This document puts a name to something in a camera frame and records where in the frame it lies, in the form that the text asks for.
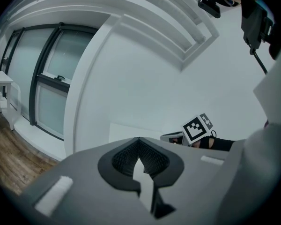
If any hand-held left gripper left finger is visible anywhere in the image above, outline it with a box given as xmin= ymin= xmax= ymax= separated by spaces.
xmin=18 ymin=137 xmax=155 ymax=225

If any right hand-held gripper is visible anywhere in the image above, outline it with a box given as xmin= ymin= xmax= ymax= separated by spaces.
xmin=160 ymin=113 xmax=214 ymax=148

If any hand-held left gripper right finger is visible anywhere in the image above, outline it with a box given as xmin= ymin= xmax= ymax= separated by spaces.
xmin=139 ymin=137 xmax=230 ymax=225

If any person's right forearm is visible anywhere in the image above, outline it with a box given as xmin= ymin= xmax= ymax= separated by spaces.
xmin=191 ymin=135 xmax=236 ymax=152

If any white square table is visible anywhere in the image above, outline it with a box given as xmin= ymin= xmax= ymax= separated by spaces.
xmin=109 ymin=122 xmax=164 ymax=147

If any white window ledge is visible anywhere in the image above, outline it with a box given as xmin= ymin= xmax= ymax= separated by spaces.
xmin=14 ymin=120 xmax=67 ymax=162

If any black framed window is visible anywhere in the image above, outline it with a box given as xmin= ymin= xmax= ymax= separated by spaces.
xmin=2 ymin=22 xmax=99 ymax=142

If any small white side table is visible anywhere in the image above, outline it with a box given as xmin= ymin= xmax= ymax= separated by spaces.
xmin=0 ymin=69 xmax=15 ymax=131

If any black head-worn camera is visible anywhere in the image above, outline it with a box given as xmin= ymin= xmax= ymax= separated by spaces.
xmin=197 ymin=0 xmax=222 ymax=19

